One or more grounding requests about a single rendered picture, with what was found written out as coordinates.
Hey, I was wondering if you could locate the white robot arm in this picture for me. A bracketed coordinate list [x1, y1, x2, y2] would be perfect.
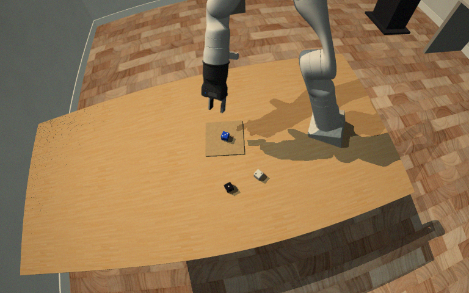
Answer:
[205, 0, 340, 132]

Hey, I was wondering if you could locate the tan square mat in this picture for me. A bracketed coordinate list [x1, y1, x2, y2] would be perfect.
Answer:
[205, 120, 244, 156]

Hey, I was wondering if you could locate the white die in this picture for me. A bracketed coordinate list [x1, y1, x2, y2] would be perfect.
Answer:
[253, 169, 264, 180]

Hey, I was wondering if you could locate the black die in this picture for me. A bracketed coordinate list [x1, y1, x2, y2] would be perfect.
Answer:
[224, 182, 234, 193]

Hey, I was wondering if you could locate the blue die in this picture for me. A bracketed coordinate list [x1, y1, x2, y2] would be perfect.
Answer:
[221, 131, 230, 141]

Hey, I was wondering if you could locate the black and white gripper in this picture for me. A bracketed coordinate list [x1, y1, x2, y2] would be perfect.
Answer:
[202, 46, 239, 113]

